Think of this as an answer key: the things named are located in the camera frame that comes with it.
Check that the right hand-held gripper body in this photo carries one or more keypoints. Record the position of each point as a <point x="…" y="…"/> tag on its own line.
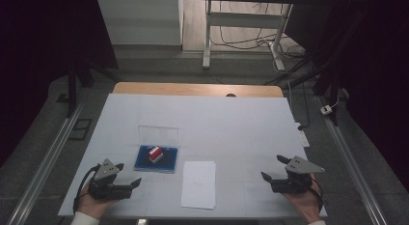
<point x="292" y="184"/>

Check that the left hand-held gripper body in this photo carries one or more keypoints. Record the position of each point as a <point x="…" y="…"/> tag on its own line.
<point x="107" y="189"/>

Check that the blue ink pad box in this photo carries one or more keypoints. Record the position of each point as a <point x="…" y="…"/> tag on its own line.
<point x="143" y="162"/>

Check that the red stamp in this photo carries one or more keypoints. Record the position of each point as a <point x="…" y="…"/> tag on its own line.
<point x="155" y="154"/>

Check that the white paper sheet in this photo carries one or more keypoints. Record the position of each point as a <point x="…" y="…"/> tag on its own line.
<point x="198" y="186"/>

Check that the person's left hand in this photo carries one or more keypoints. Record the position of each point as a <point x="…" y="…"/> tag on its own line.
<point x="91" y="205"/>

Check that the person's right hand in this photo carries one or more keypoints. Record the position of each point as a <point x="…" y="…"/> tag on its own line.
<point x="307" y="205"/>

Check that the white adapter plug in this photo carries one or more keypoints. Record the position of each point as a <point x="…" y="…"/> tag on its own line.
<point x="326" y="109"/>

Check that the black stand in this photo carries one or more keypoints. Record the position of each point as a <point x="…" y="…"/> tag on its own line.
<point x="72" y="90"/>
<point x="324" y="77"/>

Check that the dark curtain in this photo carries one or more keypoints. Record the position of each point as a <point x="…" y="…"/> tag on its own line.
<point x="376" y="73"/>
<point x="38" y="57"/>

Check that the white cabinet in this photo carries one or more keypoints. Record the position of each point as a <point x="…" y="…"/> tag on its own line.
<point x="141" y="22"/>

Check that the black floor frame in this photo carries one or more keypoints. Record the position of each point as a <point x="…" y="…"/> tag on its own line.
<point x="80" y="129"/>

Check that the aluminium rail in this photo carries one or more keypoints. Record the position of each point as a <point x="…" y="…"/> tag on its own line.
<point x="48" y="157"/>
<point x="350" y="157"/>

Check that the white desk frame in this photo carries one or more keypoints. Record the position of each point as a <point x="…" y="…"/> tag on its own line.
<point x="244" y="20"/>

